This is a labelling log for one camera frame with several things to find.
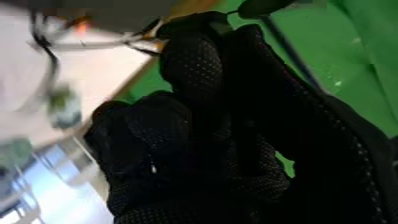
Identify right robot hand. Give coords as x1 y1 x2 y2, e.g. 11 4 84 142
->
82 10 398 224

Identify black pole stand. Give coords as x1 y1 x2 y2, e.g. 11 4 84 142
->
235 0 329 95

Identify white sheet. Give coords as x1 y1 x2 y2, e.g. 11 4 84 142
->
0 3 164 143

